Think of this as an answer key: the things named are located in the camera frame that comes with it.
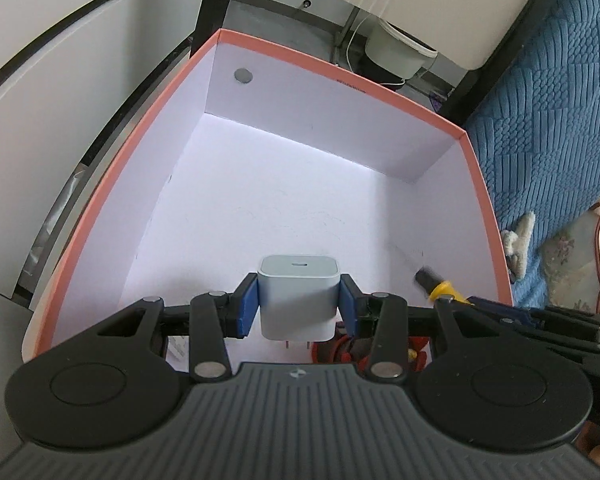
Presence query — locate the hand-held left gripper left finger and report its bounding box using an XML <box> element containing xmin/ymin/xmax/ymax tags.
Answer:
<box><xmin>95</xmin><ymin>272</ymin><xmax>259</xmax><ymax>384</ymax></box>

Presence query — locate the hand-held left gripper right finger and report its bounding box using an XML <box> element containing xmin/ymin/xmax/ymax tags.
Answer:
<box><xmin>339</xmin><ymin>274</ymin><xmax>481</xmax><ymax>384</ymax></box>

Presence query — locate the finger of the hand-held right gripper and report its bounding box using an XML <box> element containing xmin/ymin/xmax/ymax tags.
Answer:
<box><xmin>466</xmin><ymin>296</ymin><xmax>600</xmax><ymax>333</ymax></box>
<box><xmin>500</xmin><ymin>319</ymin><xmax>600</xmax><ymax>362</ymax></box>

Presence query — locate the red figurine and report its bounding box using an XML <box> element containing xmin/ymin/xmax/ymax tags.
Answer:
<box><xmin>312</xmin><ymin>332</ymin><xmax>433</xmax><ymax>373</ymax></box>

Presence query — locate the white charger plug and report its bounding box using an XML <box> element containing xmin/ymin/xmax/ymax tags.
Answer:
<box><xmin>257</xmin><ymin>255</ymin><xmax>341</xmax><ymax>356</ymax></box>

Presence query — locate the yellow handled screwdriver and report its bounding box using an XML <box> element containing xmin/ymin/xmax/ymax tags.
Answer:
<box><xmin>391</xmin><ymin>245</ymin><xmax>473</xmax><ymax>307</ymax></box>

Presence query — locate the pink cardboard box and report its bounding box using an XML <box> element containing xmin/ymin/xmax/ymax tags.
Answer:
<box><xmin>22</xmin><ymin>29</ymin><xmax>515</xmax><ymax>376</ymax></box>

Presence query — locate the white fluffy brush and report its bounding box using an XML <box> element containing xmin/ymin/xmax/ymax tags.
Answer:
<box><xmin>502</xmin><ymin>211</ymin><xmax>537</xmax><ymax>279</ymax></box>

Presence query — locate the blue quilted mat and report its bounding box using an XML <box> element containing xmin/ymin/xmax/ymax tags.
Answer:
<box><xmin>466</xmin><ymin>0</ymin><xmax>600</xmax><ymax>306</ymax></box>

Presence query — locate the white plastic bin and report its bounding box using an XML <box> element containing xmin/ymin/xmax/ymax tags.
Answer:
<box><xmin>364</xmin><ymin>21</ymin><xmax>438</xmax><ymax>80</ymax></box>

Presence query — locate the white cable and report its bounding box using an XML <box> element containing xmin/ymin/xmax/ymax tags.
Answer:
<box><xmin>344</xmin><ymin>10</ymin><xmax>406</xmax><ymax>86</ymax></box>

